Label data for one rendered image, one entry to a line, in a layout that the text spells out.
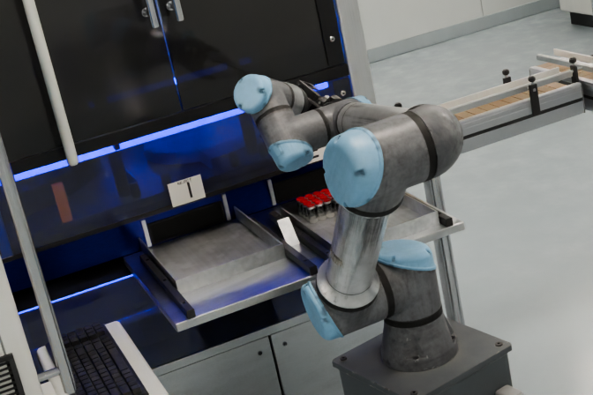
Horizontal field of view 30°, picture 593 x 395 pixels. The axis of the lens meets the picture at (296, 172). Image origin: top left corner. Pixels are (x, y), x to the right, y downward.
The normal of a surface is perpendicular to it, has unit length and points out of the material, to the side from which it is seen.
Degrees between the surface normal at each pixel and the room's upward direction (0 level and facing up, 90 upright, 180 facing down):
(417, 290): 90
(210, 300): 0
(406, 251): 7
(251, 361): 90
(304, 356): 90
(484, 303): 0
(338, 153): 85
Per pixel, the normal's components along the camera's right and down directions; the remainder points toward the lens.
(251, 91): -0.52, -0.08
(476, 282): -0.20, -0.93
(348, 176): -0.87, 0.22
